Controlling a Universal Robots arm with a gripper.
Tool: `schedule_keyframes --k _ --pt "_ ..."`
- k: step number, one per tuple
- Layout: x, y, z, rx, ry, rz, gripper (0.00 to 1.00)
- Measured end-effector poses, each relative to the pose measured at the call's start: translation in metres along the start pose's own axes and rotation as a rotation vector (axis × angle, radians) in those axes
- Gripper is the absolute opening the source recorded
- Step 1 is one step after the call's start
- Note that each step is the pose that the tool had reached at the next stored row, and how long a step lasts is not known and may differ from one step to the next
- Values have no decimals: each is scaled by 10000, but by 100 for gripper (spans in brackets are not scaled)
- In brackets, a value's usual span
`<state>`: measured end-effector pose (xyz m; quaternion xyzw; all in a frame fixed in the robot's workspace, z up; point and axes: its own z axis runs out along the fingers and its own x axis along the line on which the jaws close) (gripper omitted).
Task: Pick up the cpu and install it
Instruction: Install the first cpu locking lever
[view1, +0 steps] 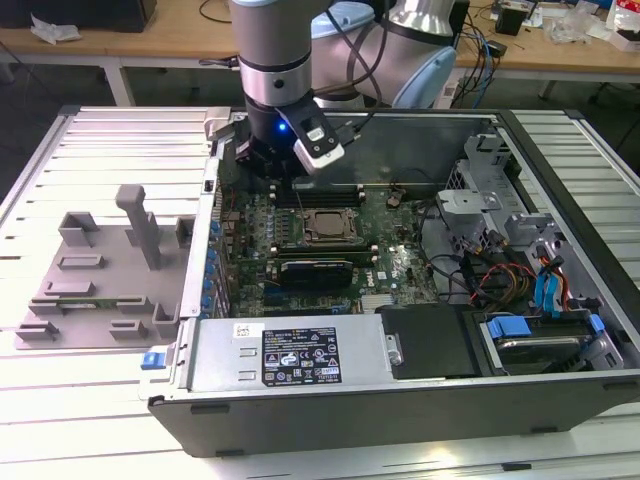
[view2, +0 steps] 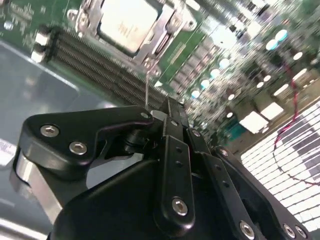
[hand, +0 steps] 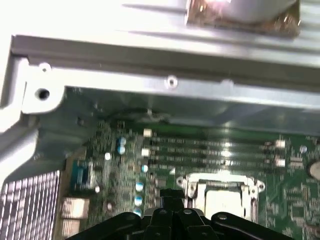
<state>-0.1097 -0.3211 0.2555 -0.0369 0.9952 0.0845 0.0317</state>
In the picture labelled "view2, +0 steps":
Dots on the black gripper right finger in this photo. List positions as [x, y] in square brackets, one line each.
[225, 180]

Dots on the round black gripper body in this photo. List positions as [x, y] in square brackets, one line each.
[112, 212]

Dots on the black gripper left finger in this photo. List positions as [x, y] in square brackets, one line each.
[62, 140]

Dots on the thin metal locking lever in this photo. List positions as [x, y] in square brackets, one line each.
[148, 87]

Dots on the metal socket cover frame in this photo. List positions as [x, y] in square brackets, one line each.
[88, 17]

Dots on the silver CPU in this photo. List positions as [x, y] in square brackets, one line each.
[127, 22]

